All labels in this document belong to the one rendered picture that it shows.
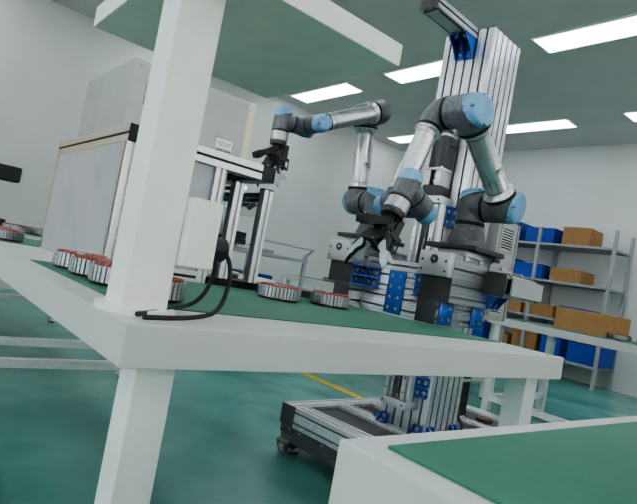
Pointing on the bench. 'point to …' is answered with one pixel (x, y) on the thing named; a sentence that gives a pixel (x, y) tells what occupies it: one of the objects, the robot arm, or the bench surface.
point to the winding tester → (93, 113)
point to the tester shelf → (243, 169)
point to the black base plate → (250, 285)
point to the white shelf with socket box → (310, 45)
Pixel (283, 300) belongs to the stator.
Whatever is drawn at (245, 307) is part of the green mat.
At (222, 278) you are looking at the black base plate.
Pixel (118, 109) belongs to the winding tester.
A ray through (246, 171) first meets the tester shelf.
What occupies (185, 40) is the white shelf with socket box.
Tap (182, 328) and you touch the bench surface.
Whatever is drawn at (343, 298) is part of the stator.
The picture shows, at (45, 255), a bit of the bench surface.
